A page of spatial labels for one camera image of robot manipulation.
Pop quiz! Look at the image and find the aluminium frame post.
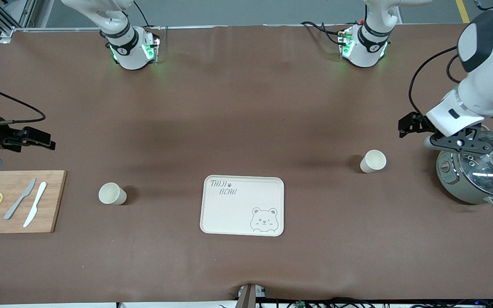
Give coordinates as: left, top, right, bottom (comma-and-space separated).
0, 0, 46, 43

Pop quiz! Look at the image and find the aluminium table edge rail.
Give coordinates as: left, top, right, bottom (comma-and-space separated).
0, 25, 369, 33

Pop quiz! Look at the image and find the wooden cutting board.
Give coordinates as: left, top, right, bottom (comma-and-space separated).
0, 170, 67, 234

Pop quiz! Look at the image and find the grey metal table bracket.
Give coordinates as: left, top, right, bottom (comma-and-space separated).
238, 284, 266, 308

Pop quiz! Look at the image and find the white tray with bear print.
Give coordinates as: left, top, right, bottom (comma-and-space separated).
199, 175, 285, 237

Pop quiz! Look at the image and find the glass pot lid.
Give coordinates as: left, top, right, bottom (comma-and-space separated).
457, 130, 493, 198

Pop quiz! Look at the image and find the white plastic cup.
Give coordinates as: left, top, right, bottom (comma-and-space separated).
360, 150, 387, 174
98, 183, 128, 205

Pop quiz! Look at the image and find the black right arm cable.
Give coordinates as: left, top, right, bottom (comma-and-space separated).
0, 80, 47, 127

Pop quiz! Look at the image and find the grey plastic knife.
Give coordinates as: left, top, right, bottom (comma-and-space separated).
4, 178, 37, 220

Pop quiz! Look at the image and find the black base cable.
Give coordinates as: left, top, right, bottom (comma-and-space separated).
301, 21, 347, 45
133, 0, 151, 28

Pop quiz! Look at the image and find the white plastic knife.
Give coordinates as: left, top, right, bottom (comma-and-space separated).
23, 182, 48, 228

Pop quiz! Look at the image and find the grey-green cooking pot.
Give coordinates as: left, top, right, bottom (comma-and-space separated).
436, 130, 493, 209

